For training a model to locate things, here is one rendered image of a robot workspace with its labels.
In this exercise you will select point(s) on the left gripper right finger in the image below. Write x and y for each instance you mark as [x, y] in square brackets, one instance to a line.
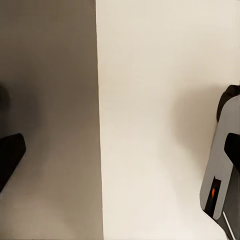
[232, 149]

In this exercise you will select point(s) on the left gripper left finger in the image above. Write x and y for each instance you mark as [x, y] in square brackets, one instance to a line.
[12, 149]

